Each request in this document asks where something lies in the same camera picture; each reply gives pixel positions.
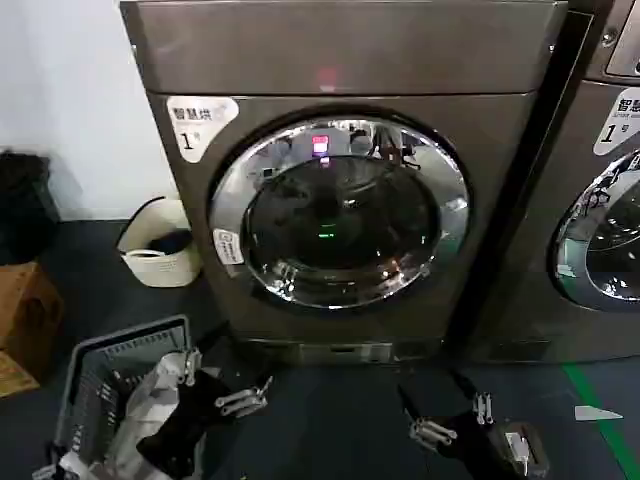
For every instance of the flat yellow-brown cardboard box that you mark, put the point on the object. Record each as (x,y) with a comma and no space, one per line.
(12,375)

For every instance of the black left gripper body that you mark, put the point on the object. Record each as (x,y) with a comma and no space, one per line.
(187,415)

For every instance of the small white square sticker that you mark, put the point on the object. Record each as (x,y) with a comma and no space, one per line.
(227,247)

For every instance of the pale grey garment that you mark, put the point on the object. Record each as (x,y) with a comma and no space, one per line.
(150,395)

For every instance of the white number label sticker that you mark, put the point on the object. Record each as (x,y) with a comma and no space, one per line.
(617,120)
(192,125)

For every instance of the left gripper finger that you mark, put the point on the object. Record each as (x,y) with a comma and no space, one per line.
(242,399)
(191,365)

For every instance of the grey dryer with number sticker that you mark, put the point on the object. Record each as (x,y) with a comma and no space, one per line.
(350,55)

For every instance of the grey dryer with control panel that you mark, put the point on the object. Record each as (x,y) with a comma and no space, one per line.
(565,115)

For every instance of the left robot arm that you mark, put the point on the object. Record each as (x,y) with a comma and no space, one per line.
(65,462)

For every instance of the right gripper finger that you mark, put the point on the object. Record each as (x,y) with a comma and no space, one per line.
(430,429)
(482,407)

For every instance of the round chrome glass dryer door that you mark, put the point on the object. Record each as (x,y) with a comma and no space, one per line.
(345,225)
(610,240)

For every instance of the cream plastic laundry basket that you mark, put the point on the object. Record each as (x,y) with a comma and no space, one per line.
(160,267)

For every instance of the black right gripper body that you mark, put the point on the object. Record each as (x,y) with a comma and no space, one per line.
(475,447)

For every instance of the grey slatted laundry basket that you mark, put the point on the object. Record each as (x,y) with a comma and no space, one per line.
(95,365)

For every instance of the white arrow floor marker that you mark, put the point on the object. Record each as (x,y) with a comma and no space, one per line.
(595,413)

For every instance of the brown cardboard box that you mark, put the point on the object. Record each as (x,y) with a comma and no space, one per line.
(27,310)

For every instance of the green floor tape strip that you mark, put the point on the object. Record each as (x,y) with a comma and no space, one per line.
(600,440)

